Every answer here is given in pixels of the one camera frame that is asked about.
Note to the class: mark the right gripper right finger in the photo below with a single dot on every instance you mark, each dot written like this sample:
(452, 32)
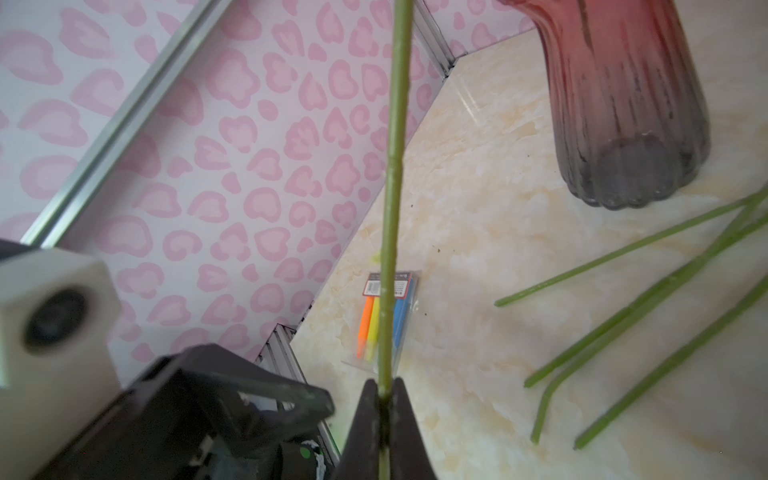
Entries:
(408, 457)

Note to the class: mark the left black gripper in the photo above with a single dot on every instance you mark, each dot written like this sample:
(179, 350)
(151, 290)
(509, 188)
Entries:
(156, 428)

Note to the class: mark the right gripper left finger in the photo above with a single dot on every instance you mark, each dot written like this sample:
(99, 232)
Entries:
(361, 454)

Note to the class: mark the single pink rose stem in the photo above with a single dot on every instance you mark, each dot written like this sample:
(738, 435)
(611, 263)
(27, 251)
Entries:
(397, 126)

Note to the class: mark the red glass vase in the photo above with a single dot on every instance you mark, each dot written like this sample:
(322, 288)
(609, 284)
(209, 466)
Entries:
(630, 120)

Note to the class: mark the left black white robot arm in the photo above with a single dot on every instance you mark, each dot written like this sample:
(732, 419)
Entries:
(298, 457)

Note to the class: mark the pile of pink roses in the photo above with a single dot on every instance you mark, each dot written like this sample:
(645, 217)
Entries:
(589, 346)

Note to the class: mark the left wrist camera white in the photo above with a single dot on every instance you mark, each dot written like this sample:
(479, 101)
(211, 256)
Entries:
(57, 311)

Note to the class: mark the diagonal aluminium frame bar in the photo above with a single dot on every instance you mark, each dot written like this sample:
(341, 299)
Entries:
(84, 184)

